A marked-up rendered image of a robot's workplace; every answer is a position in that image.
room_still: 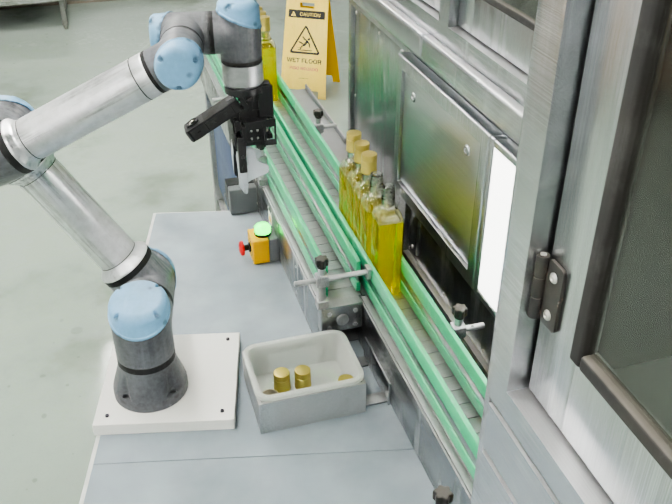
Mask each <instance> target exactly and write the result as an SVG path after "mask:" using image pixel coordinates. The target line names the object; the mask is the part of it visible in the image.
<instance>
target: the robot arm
mask: <svg viewBox="0 0 672 504"><path fill-rule="evenodd" d="M261 27H262V24H261V20H260V10H259V4H258V3H257V1H256V0H218V1H217V7H216V10H212V11H193V12H172V11H167V12H165V13H155V14H152V15H151V16H150V18H149V38H150V45H151V47H149V48H147V49H145V50H144V51H142V52H140V53H138V54H136V55H134V56H132V57H130V58H129V59H127V60H125V61H123V62H121V63H119V64H118V65H116V66H114V67H112V68H110V69H109V70H107V71H105V72H103V73H101V74H99V75H98V76H96V77H94V78H92V79H90V80H88V81H87V82H85V83H83V84H81V85H79V86H77V87H76V88H74V89H72V90H70V91H68V92H67V93H65V94H63V95H61V96H59V97H57V98H56V99H54V100H52V101H50V102H48V103H46V104H45V105H43V106H41V107H39V108H37V109H36V110H35V109H34V108H33V107H32V106H31V105H30V104H29V103H27V102H26V101H24V100H22V99H20V98H18V97H15V96H9V95H0V186H4V185H18V186H20V187H21V188H22V189H23V190H24V191H25V192H26V193H27V194H28V195H29V196H30V197H31V198H32V199H33V200H34V201H35V202H36V203H37V204H38V205H39V206H40V207H41V208H42V209H43V210H44V211H45V212H46V213H47V214H48V215H49V216H50V217H51V218H52V219H53V220H54V221H55V222H56V223H57V224H58V225H59V226H60V227H61V228H62V229H63V230H64V231H65V232H66V233H67V234H68V235H69V236H70V237H71V239H72V240H73V241H74V242H75V243H76V244H77V245H78V246H79V247H80V248H81V249H82V250H83V251H84V252H85V253H86V254H87V255H88V256H89V257H90V258H91V259H92V260H93V261H94V262H95V263H96V264H97V265H98V266H99V267H100V268H101V269H102V276H101V278H102V281H103V282H104V283H105V284H106V285H107V286H108V287H109V288H110V289H111V290H112V291H113V292H114V293H113V294H112V296H111V297H110V299H109V302H108V321H109V324H110V327H111V331H112V336H113V342H114V347H115V352H116V357H117V363H118V364H117V369H116V373H115V377H114V382H113V390H114V395H115V399H116V401H117V402H118V404H119V405H120V406H122V407H123V408H125V409H127V410H129V411H132V412H137V413H152V412H157V411H161V410H164V409H167V408H169V407H171V406H173V405H174V404H176V403H177V402H178V401H179V400H181V399H182V397H183V396H184V395H185V393H186V391H187V389H188V377H187V372H186V370H185V368H184V366H183V364H182V363H181V361H180V359H179V358H178V356H177V354H176V352H175V345H174V338H173V330H172V316H173V306H174V294H175V288H176V283H177V277H176V271H175V267H174V264H173V262H172V260H171V259H170V257H169V256H168V255H167V254H166V253H164V252H163V251H161V250H159V249H157V248H151V247H149V246H148V245H147V244H146V243H144V242H142V241H133V240H132V239H131V238H130V237H129V236H128V235H127V234H126V233H125V232H124V230H123V229H122V228H121V227H120V226H119V225H118V224H117V223H116V222H115V221H114V220H113V219H112V218H111V217H110V215H109V214H108V213H107V212H106V211H105V210H104V209H103V208H102V207H101V206H100V205H99V204H98V203H97V202H96V200H95V199H94V198H93V197H92V196H91V195H90V194H89V193H88V192H87V191H86V190H85V189H84V188H83V187H82V185H81V184H80V183H79V182H78V181H77V180H76V179H75V178H74V177H73V176H72V175H71V174H70V173H69V172H68V170H67V169H66V168H65V167H64V166H63V165H62V164H61V163H60V162H59V161H58V160H57V159H56V158H55V156H54V152H56V151H58V150H60V149H62V148H64V147H65V146H67V145H69V144H71V143H73V142H75V141H77V140H78V139H80V138H82V137H84V136H86V135H88V134H90V133H91V132H93V131H95V130H97V129H99V128H101V127H103V126H105V125H106V124H108V123H110V122H112V121H114V120H116V119H118V118H119V117H121V116H123V115H125V114H127V113H129V112H131V111H132V110H134V109H136V108H138V107H140V106H142V105H144V104H145V103H147V102H149V101H151V100H153V99H155V98H157V97H159V96H160V95H162V94H164V93H165V92H168V91H169V90H171V89H173V90H185V89H188V88H190V87H192V86H193V85H194V84H195V83H196V82H197V81H198V80H199V78H200V75H201V73H202V71H203V67H204V56H203V55H215V54H220V56H221V65H222V78H223V83H224V90H225V93H226V94H227V95H228V96H227V97H225V98H224V99H222V100H221V101H219V102H218V103H216V104H215V105H213V106H212V107H210V108H209V109H207V110H206V111H204V112H202V113H201V114H199V115H198V116H196V117H194V118H192V119H191V120H189V121H188V122H187V123H186V124H184V130H185V134H186V135H187V136H188V138H189V139H190V140H191V141H192V142H195V141H197V140H199V139H201V138H202V137H204V136H205V135H206V134H208V133H209V132H211V131H212V130H214V129H215V128H217V127H218V126H220V125H221V124H223V123H224V122H226V121H227V123H228V132H229V137H230V147H231V155H232V163H233V170H234V174H235V175H236V177H237V178H238V179H239V186H240V188H241V189H242V190H243V192H244V193H245V194H248V182H249V181H251V180H253V179H255V178H258V177H260V176H263V175H265V174H267V173H268V171H269V166H268V164H267V163H264V162H261V161H259V160H258V159H259V158H260V157H261V155H262V152H261V150H260V149H256V148H253V147H251V146H253V145H256V146H262V145H265V146H268V145H276V144H277V135H276V119H275V117H274V110H273V88H272V84H270V82H269V80H268V79H265V80H264V77H263V60H262V40H261ZM235 97H237V98H238V100H237V99H236V98H235ZM239 102H240V103H239ZM273 126H274V138H275V139H270V138H273V135H272V133H271V131H270V129H271V127H273Z"/></svg>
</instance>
